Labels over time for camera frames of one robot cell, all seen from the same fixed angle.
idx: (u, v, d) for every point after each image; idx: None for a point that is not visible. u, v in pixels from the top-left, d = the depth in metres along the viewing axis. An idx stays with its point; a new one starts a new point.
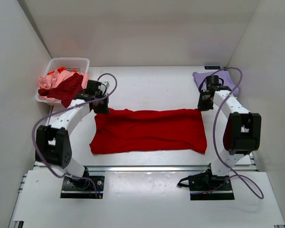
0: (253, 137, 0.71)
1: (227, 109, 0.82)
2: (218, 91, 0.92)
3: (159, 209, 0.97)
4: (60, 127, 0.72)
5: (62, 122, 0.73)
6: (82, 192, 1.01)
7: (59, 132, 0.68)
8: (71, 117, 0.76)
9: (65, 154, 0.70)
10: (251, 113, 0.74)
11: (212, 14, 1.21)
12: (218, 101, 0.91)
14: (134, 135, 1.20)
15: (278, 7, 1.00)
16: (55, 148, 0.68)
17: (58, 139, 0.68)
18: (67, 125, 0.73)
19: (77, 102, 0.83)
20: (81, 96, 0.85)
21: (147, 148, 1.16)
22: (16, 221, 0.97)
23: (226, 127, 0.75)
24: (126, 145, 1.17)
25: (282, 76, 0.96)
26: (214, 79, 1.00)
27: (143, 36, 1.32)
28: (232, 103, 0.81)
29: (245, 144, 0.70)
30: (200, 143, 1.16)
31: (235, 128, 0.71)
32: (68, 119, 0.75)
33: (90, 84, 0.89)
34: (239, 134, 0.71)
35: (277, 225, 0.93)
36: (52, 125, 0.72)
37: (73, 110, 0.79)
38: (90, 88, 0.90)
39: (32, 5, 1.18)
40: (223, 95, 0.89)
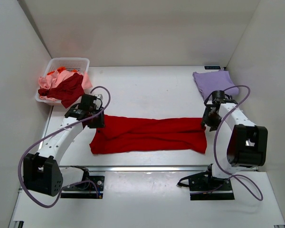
0: (260, 152, 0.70)
1: (232, 121, 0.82)
2: (223, 104, 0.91)
3: (159, 209, 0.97)
4: (48, 155, 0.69)
5: (51, 147, 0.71)
6: (82, 192, 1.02)
7: (46, 162, 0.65)
8: (60, 142, 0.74)
9: (55, 182, 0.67)
10: (257, 127, 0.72)
11: (212, 14, 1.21)
12: (223, 114, 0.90)
14: (133, 136, 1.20)
15: (278, 7, 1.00)
16: (43, 178, 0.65)
17: (46, 169, 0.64)
18: (55, 152, 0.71)
19: (69, 121, 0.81)
20: (74, 112, 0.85)
21: (147, 148, 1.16)
22: (16, 221, 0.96)
23: (231, 138, 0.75)
24: (126, 145, 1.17)
25: (282, 76, 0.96)
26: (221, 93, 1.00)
27: (142, 36, 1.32)
28: (237, 115, 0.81)
29: (249, 159, 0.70)
30: (200, 142, 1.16)
31: (239, 142, 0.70)
32: (58, 145, 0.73)
33: (85, 98, 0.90)
34: (243, 148, 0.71)
35: (278, 225, 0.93)
36: (41, 153, 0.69)
37: (63, 132, 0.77)
38: (84, 103, 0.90)
39: (32, 5, 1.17)
40: (228, 108, 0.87)
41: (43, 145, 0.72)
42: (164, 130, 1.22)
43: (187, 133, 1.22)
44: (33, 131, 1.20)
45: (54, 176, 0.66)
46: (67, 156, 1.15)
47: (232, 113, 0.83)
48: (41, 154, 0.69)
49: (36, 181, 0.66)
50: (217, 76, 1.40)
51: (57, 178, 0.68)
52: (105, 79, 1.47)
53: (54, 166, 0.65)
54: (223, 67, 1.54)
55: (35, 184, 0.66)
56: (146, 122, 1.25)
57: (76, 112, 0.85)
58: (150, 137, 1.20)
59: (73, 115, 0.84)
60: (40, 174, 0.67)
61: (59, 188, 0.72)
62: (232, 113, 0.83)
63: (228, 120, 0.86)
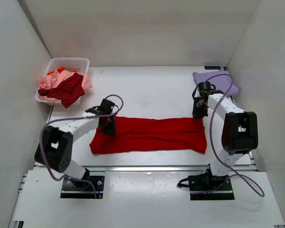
0: (251, 136, 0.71)
1: (223, 110, 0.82)
2: (212, 95, 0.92)
3: (159, 209, 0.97)
4: (67, 130, 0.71)
5: (70, 127, 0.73)
6: (82, 192, 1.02)
7: (64, 135, 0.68)
8: (79, 125, 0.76)
9: (63, 159, 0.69)
10: (246, 112, 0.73)
11: (212, 14, 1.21)
12: (212, 104, 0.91)
14: (133, 136, 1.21)
15: (278, 8, 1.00)
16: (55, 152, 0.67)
17: (62, 142, 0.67)
18: (73, 130, 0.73)
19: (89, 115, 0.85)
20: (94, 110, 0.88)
21: (146, 148, 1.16)
22: (16, 221, 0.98)
23: (224, 128, 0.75)
24: (127, 145, 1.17)
25: (282, 76, 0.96)
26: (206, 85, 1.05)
27: (142, 36, 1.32)
28: (227, 104, 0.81)
29: (244, 144, 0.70)
30: (201, 143, 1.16)
31: (232, 127, 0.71)
32: (76, 126, 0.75)
33: (103, 101, 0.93)
34: (237, 134, 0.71)
35: (277, 225, 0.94)
36: (60, 128, 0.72)
37: (83, 120, 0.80)
38: (103, 106, 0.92)
39: (32, 5, 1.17)
40: (217, 98, 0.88)
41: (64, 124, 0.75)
42: (165, 130, 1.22)
43: (188, 133, 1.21)
44: (33, 131, 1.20)
45: (66, 152, 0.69)
46: None
47: (221, 103, 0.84)
48: (61, 128, 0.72)
49: (48, 153, 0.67)
50: (217, 76, 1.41)
51: (66, 155, 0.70)
52: (105, 79, 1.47)
53: (70, 140, 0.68)
54: (223, 67, 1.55)
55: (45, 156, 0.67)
56: (146, 122, 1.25)
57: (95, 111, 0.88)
58: (150, 137, 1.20)
59: (92, 111, 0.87)
60: (53, 148, 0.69)
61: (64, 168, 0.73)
62: (221, 102, 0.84)
63: (218, 110, 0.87)
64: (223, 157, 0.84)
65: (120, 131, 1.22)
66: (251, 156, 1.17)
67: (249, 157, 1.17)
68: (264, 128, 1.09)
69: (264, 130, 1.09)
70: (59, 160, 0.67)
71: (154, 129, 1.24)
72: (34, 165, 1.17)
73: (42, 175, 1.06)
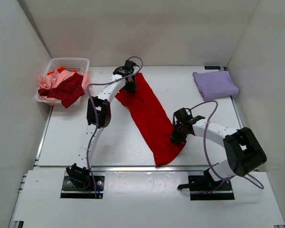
0: (257, 151, 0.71)
1: (215, 136, 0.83)
2: (195, 124, 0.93)
3: (159, 209, 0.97)
4: (104, 98, 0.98)
5: (106, 95, 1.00)
6: (82, 192, 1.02)
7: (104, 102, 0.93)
8: (111, 90, 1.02)
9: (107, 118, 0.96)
10: (241, 130, 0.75)
11: (212, 14, 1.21)
12: (200, 133, 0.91)
14: (137, 105, 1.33)
15: (278, 8, 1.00)
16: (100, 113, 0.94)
17: (104, 106, 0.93)
18: (109, 97, 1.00)
19: (116, 78, 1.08)
20: (119, 71, 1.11)
21: (132, 112, 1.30)
22: (16, 221, 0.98)
23: (228, 154, 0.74)
24: (132, 107, 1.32)
25: (282, 76, 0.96)
26: (184, 113, 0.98)
27: (143, 36, 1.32)
28: (215, 128, 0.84)
29: (254, 162, 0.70)
30: (164, 156, 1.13)
31: (236, 152, 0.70)
32: (110, 92, 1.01)
33: (127, 62, 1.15)
34: (244, 155, 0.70)
35: (278, 225, 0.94)
36: (99, 97, 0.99)
37: (114, 84, 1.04)
38: (127, 65, 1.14)
39: (32, 5, 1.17)
40: (202, 125, 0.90)
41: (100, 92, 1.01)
42: (154, 123, 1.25)
43: (163, 141, 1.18)
44: (33, 131, 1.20)
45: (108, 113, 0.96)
46: (67, 156, 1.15)
47: (208, 127, 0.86)
48: (99, 97, 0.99)
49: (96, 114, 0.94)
50: (217, 76, 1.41)
51: (108, 115, 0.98)
52: (105, 79, 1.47)
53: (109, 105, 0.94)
54: (223, 67, 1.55)
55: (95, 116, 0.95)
56: (157, 110, 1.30)
57: (120, 71, 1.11)
58: (146, 113, 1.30)
59: (118, 73, 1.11)
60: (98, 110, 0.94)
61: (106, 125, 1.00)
62: (208, 128, 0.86)
63: (207, 136, 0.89)
64: (221, 169, 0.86)
65: (143, 95, 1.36)
66: None
67: None
68: (264, 128, 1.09)
69: (264, 130, 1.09)
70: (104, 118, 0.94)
71: (156, 115, 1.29)
72: (34, 165, 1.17)
73: (42, 175, 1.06)
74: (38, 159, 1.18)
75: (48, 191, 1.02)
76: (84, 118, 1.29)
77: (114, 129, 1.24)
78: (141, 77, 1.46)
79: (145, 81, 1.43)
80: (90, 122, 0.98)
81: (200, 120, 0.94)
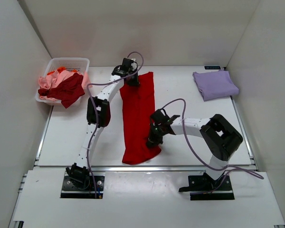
0: (232, 132, 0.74)
1: (193, 129, 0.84)
2: (173, 122, 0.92)
3: (160, 209, 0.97)
4: (104, 98, 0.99)
5: (105, 94, 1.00)
6: (82, 192, 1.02)
7: (104, 102, 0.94)
8: (111, 90, 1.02)
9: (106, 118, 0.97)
10: (213, 118, 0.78)
11: (212, 14, 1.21)
12: (178, 130, 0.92)
14: (132, 102, 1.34)
15: (278, 8, 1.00)
16: (100, 112, 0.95)
17: (103, 106, 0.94)
18: (108, 97, 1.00)
19: (115, 78, 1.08)
20: (118, 72, 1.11)
21: (125, 106, 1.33)
22: (16, 221, 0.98)
23: (209, 143, 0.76)
24: (128, 103, 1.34)
25: (282, 76, 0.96)
26: (157, 115, 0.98)
27: (143, 36, 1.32)
28: (191, 122, 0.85)
29: (233, 143, 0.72)
30: (134, 155, 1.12)
31: (214, 138, 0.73)
32: (109, 93, 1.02)
33: (125, 61, 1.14)
34: (222, 140, 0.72)
35: (277, 225, 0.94)
36: (99, 97, 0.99)
37: (113, 84, 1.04)
38: (125, 64, 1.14)
39: (32, 5, 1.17)
40: (179, 122, 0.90)
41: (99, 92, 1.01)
42: (138, 122, 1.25)
43: (139, 142, 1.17)
44: (33, 131, 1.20)
45: (109, 112, 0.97)
46: (67, 156, 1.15)
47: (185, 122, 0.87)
48: (99, 97, 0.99)
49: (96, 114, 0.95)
50: (217, 76, 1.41)
51: (109, 115, 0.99)
52: (105, 79, 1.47)
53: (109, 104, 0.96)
54: (223, 67, 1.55)
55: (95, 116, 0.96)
56: (148, 112, 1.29)
57: (118, 71, 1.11)
58: (137, 110, 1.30)
59: (117, 73, 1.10)
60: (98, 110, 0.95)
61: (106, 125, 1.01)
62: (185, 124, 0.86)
63: (187, 131, 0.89)
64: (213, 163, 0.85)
65: (143, 93, 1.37)
66: (251, 156, 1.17)
67: (249, 157, 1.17)
68: (264, 128, 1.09)
69: (264, 130, 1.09)
70: (105, 118, 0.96)
71: (145, 116, 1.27)
72: (34, 165, 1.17)
73: (42, 175, 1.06)
74: (38, 159, 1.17)
75: (48, 191, 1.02)
76: (84, 118, 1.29)
77: (113, 128, 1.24)
78: (151, 76, 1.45)
79: (152, 83, 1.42)
80: (89, 122, 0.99)
81: (175, 118, 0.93)
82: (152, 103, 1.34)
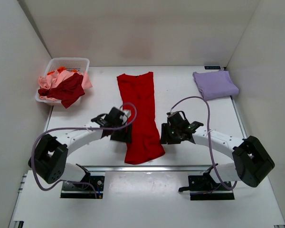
0: (265, 159, 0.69)
1: (220, 146, 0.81)
2: (195, 132, 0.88)
3: (159, 209, 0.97)
4: (64, 142, 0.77)
5: (68, 138, 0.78)
6: (82, 192, 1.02)
7: (59, 147, 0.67)
8: (78, 137, 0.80)
9: (55, 171, 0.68)
10: (247, 139, 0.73)
11: (212, 14, 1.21)
12: (201, 141, 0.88)
14: (132, 101, 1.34)
15: (278, 8, 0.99)
16: (49, 162, 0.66)
17: (56, 153, 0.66)
18: (71, 143, 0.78)
19: (92, 125, 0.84)
20: (100, 120, 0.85)
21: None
22: (16, 221, 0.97)
23: (237, 166, 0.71)
24: (128, 102, 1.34)
25: (282, 76, 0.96)
26: (176, 118, 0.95)
27: (142, 35, 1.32)
28: (220, 138, 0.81)
29: (264, 170, 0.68)
30: (137, 155, 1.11)
31: (247, 164, 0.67)
32: (75, 138, 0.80)
33: (112, 110, 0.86)
34: (254, 166, 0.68)
35: (277, 225, 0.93)
36: (58, 138, 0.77)
37: (85, 131, 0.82)
38: (111, 115, 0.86)
39: (32, 5, 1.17)
40: (204, 134, 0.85)
41: (63, 134, 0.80)
42: (139, 121, 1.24)
43: (141, 141, 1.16)
44: (32, 131, 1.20)
45: (57, 166, 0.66)
46: None
47: (211, 137, 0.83)
48: (59, 139, 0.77)
49: (41, 162, 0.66)
50: (217, 76, 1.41)
51: (59, 168, 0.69)
52: (105, 79, 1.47)
53: (63, 154, 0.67)
54: (223, 67, 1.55)
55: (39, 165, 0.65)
56: (148, 111, 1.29)
57: (100, 121, 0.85)
58: (137, 111, 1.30)
59: (98, 122, 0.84)
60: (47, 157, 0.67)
61: (56, 178, 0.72)
62: (212, 138, 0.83)
63: (213, 146, 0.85)
64: (224, 175, 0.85)
65: (143, 93, 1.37)
66: None
67: None
68: (264, 129, 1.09)
69: (264, 130, 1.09)
70: (45, 172, 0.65)
71: (145, 116, 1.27)
72: None
73: None
74: None
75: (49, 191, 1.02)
76: (84, 118, 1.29)
77: None
78: (151, 75, 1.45)
79: (151, 82, 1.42)
80: (30, 165, 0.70)
81: (198, 127, 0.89)
82: (152, 102, 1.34)
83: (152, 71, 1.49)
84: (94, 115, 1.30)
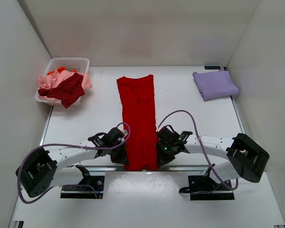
0: (260, 152, 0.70)
1: (213, 150, 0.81)
2: (186, 143, 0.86)
3: (160, 209, 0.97)
4: (54, 159, 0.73)
5: (60, 155, 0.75)
6: (82, 192, 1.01)
7: (48, 163, 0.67)
8: (70, 155, 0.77)
9: (39, 186, 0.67)
10: (237, 137, 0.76)
11: (212, 14, 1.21)
12: (194, 149, 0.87)
14: (132, 105, 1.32)
15: (278, 8, 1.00)
16: (34, 176, 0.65)
17: (44, 168, 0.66)
18: (61, 160, 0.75)
19: (88, 144, 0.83)
20: (97, 140, 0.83)
21: (126, 108, 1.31)
22: (16, 221, 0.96)
23: (235, 165, 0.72)
24: (128, 105, 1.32)
25: (282, 77, 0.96)
26: (166, 134, 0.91)
27: (142, 35, 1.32)
28: (212, 142, 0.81)
29: (261, 164, 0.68)
30: (136, 161, 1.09)
31: (243, 160, 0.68)
32: (66, 156, 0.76)
33: (111, 131, 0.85)
34: (251, 161, 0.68)
35: (278, 225, 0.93)
36: (49, 153, 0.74)
37: (78, 149, 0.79)
38: (109, 136, 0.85)
39: (32, 5, 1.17)
40: (195, 142, 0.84)
41: (56, 149, 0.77)
42: (140, 127, 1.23)
43: (140, 147, 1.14)
44: (32, 132, 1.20)
45: (42, 181, 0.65)
46: None
47: (203, 143, 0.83)
48: (50, 154, 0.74)
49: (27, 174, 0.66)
50: (217, 76, 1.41)
51: (43, 184, 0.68)
52: (105, 79, 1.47)
53: (52, 171, 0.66)
54: (223, 67, 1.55)
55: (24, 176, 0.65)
56: (148, 116, 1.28)
57: (97, 142, 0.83)
58: (137, 114, 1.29)
59: (94, 141, 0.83)
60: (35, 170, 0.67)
61: (39, 193, 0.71)
62: (204, 144, 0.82)
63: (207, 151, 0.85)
64: (224, 174, 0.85)
65: (144, 96, 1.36)
66: None
67: None
68: (264, 129, 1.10)
69: (264, 130, 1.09)
70: (30, 185, 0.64)
71: (146, 120, 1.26)
72: None
73: None
74: None
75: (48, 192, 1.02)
76: (84, 118, 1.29)
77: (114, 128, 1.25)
78: (151, 79, 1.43)
79: (152, 86, 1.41)
80: (17, 174, 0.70)
81: (188, 137, 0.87)
82: (152, 107, 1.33)
83: (152, 75, 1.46)
84: (93, 115, 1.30)
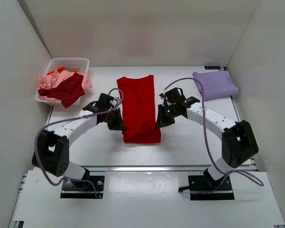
0: (251, 144, 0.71)
1: (213, 127, 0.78)
2: (190, 108, 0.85)
3: (159, 209, 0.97)
4: (62, 135, 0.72)
5: (66, 129, 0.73)
6: (82, 192, 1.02)
7: (60, 139, 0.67)
8: (76, 127, 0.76)
9: (61, 163, 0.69)
10: (239, 123, 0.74)
11: (212, 14, 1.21)
12: (194, 118, 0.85)
14: (133, 105, 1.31)
15: (278, 8, 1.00)
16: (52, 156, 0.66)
17: (58, 146, 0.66)
18: (70, 134, 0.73)
19: (85, 113, 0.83)
20: (91, 107, 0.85)
21: (125, 109, 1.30)
22: (16, 221, 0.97)
23: (224, 147, 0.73)
24: (128, 107, 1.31)
25: (282, 76, 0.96)
26: (174, 95, 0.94)
27: (142, 35, 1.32)
28: (213, 117, 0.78)
29: (247, 154, 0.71)
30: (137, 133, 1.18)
31: (233, 147, 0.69)
32: (72, 128, 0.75)
33: (102, 97, 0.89)
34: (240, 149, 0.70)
35: (277, 225, 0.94)
36: (55, 132, 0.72)
37: (80, 120, 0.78)
38: (101, 101, 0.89)
39: (32, 5, 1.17)
40: (198, 111, 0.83)
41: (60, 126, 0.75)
42: (139, 121, 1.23)
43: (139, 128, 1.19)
44: (32, 132, 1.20)
45: (61, 158, 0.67)
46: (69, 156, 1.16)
47: (206, 117, 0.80)
48: (56, 132, 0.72)
49: (45, 157, 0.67)
50: (217, 76, 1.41)
51: (64, 160, 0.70)
52: (105, 79, 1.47)
53: (66, 144, 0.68)
54: (223, 67, 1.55)
55: (43, 160, 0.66)
56: (148, 114, 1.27)
57: (92, 108, 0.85)
58: (137, 114, 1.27)
59: (89, 109, 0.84)
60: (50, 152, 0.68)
61: (63, 171, 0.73)
62: (206, 116, 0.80)
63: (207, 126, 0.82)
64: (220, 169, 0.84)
65: (144, 96, 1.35)
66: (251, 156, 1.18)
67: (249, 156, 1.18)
68: (264, 129, 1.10)
69: (264, 130, 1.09)
70: (52, 165, 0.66)
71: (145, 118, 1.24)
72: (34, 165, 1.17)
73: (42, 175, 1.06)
74: None
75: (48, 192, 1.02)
76: None
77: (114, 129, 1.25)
78: (151, 79, 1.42)
79: (152, 85, 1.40)
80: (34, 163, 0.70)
81: (194, 102, 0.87)
82: (152, 106, 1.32)
83: (152, 75, 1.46)
84: None
